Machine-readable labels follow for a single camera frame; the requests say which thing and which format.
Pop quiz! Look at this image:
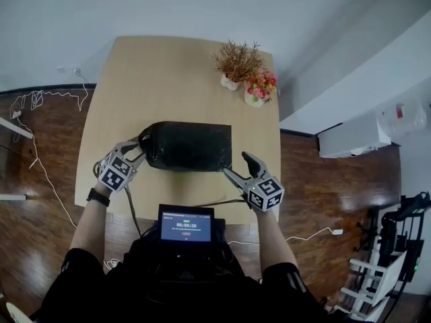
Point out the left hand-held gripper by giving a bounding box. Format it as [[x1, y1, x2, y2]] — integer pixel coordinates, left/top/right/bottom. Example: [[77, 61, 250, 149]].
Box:
[[97, 136, 150, 194]]

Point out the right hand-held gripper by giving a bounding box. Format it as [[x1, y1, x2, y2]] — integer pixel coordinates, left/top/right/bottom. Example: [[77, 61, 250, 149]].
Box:
[[222, 151, 286, 213]]

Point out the black garbage bag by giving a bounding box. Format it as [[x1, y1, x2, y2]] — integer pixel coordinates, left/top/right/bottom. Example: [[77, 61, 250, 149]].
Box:
[[136, 120, 233, 173]]

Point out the person's right forearm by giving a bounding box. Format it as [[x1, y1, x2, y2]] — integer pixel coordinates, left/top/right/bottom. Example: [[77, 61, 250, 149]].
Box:
[[251, 208, 300, 273]]

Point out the person's left forearm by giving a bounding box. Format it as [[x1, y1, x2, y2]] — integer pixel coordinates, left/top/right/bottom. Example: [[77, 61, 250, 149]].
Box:
[[68, 182, 112, 260]]

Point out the black wristwatch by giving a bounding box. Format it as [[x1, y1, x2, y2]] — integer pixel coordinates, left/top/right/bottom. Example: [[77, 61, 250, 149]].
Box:
[[86, 187, 112, 208]]

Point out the black tablet screen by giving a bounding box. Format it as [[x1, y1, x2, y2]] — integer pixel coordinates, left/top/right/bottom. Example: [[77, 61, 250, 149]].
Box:
[[158, 203, 216, 248]]

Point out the colourful flowers white pot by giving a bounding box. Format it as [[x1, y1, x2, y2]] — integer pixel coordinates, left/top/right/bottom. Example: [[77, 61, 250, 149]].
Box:
[[243, 70, 279, 108]]

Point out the brown dried plant white pot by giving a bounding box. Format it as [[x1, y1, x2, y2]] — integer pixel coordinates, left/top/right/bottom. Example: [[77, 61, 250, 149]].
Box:
[[211, 38, 267, 91]]

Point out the person's black clothing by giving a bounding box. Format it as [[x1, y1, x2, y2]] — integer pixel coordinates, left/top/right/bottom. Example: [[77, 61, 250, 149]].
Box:
[[30, 217, 338, 323]]

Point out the black equipment stand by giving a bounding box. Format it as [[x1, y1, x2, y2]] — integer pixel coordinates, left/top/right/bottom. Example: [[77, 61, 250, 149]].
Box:
[[353, 190, 431, 284]]

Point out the white rack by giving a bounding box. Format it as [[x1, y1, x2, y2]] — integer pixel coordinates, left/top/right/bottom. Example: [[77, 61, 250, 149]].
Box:
[[339, 250, 416, 320]]

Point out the white shoe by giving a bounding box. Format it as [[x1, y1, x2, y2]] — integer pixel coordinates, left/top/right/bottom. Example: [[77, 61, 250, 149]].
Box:
[[5, 301, 34, 323]]

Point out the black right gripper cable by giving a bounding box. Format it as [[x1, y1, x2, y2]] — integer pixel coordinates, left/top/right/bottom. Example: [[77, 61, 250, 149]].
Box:
[[201, 196, 251, 209]]

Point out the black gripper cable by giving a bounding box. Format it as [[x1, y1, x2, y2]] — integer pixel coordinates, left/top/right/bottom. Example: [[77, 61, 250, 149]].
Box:
[[201, 196, 251, 209], [124, 185, 143, 239]]

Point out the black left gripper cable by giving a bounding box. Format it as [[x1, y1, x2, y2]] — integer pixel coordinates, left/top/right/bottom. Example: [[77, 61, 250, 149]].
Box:
[[124, 185, 143, 239]]

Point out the long white floor cable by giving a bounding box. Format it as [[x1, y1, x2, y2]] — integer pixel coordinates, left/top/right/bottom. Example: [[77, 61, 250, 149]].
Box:
[[9, 66, 90, 229]]

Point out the white charger with cable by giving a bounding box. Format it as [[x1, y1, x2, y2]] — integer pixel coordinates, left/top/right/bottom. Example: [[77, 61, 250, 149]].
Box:
[[284, 226, 345, 244]]

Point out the short white cable loop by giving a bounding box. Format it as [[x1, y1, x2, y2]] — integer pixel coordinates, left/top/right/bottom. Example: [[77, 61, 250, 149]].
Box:
[[102, 256, 125, 271]]

